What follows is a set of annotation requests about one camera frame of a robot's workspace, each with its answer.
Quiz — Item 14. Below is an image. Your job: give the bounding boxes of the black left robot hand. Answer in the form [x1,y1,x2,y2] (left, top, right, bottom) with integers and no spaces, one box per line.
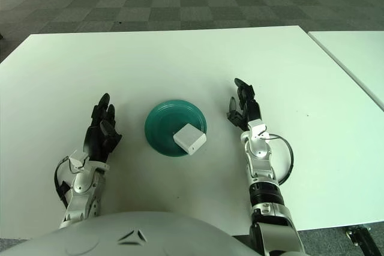
[83,93,123,163]

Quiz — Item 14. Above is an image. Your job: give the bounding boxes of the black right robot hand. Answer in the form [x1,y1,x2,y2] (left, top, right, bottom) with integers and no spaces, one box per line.
[227,77,262,132]

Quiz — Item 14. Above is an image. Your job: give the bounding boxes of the white charger block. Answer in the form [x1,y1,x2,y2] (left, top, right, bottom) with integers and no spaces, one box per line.
[173,123,208,156]

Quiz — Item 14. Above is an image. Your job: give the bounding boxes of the teal green plate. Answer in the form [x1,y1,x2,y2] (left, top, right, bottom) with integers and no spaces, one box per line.
[144,99,208,157]

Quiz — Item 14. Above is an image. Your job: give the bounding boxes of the silver robot torso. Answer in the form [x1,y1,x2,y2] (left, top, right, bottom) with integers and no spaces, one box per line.
[0,210,256,256]

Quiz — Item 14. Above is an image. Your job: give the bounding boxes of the adjacent white table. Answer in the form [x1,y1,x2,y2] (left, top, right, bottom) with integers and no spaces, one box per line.
[308,30,384,106]

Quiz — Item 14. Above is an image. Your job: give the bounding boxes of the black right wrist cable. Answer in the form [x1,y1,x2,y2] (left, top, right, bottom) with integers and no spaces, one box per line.
[266,133,294,185]

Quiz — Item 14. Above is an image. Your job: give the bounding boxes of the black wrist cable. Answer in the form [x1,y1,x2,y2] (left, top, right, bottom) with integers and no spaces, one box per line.
[266,133,294,185]
[53,156,76,209]

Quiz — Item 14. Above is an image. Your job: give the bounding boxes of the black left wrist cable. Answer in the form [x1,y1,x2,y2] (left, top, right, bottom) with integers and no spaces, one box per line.
[53,156,76,209]

